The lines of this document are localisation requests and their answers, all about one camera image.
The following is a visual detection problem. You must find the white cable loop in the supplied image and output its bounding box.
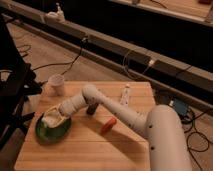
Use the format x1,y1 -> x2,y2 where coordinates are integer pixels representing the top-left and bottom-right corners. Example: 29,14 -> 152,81
121,46 -> 155,81

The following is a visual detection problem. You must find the green ceramic bowl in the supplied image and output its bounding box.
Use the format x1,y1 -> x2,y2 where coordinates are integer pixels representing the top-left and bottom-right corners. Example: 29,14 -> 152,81
35,116 -> 72,144

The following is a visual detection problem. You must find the white sponge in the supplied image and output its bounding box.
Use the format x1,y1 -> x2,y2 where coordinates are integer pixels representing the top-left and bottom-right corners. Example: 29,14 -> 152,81
42,114 -> 61,128

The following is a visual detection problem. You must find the blue power box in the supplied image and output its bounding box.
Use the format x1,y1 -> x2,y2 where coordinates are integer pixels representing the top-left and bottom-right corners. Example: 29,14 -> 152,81
169,99 -> 188,116

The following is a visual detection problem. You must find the white tube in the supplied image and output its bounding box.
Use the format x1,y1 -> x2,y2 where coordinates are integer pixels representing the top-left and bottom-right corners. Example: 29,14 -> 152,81
120,84 -> 130,106

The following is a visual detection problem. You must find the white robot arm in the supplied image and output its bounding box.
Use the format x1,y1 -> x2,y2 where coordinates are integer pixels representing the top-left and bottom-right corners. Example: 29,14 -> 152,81
41,84 -> 192,171

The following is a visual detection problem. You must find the white object on beam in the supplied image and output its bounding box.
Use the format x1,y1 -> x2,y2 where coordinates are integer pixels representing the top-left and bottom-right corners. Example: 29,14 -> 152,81
45,3 -> 65,22

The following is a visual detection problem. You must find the black rectangular block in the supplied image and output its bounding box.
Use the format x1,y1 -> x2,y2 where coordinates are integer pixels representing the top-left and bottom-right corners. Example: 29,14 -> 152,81
86,103 -> 99,115

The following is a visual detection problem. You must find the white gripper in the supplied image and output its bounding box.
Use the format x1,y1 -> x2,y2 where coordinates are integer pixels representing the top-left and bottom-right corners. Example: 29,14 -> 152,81
44,93 -> 87,128

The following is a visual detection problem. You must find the white paper cup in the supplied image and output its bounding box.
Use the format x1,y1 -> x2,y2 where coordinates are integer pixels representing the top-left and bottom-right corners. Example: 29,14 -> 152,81
48,74 -> 65,96

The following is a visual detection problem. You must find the orange carrot toy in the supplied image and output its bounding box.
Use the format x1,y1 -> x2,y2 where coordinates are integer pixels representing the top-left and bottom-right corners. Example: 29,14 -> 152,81
101,117 -> 117,135

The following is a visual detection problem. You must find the black floor cable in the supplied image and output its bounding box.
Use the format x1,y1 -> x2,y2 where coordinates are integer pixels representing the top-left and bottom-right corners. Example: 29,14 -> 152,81
31,38 -> 88,76

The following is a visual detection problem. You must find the black tripod stand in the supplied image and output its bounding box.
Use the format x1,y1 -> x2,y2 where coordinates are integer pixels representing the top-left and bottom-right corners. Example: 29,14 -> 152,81
0,14 -> 42,151

